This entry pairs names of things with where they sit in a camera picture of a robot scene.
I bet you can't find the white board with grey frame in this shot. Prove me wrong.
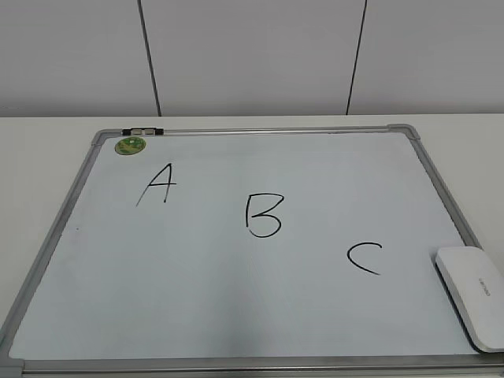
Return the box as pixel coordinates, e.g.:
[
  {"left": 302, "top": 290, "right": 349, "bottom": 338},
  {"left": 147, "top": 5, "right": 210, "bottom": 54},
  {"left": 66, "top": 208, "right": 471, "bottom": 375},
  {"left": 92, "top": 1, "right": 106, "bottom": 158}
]
[{"left": 1, "top": 124, "right": 503, "bottom": 377}]

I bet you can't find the white board eraser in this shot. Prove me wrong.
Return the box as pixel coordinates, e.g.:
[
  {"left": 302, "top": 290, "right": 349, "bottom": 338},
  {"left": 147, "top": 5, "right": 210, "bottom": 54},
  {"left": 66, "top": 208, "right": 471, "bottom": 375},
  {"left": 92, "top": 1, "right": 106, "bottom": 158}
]
[{"left": 435, "top": 246, "right": 503, "bottom": 353}]

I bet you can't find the round green magnet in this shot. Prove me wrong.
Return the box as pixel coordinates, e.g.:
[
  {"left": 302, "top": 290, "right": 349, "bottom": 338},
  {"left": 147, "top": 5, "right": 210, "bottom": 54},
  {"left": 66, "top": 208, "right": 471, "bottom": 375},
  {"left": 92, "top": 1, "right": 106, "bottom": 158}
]
[{"left": 114, "top": 136, "right": 146, "bottom": 156}]

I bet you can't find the black board hanger clip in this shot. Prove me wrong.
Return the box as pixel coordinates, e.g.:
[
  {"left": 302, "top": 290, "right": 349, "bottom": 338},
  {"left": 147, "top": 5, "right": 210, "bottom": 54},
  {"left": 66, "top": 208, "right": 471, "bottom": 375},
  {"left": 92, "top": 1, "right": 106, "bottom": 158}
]
[{"left": 121, "top": 128, "right": 165, "bottom": 136}]

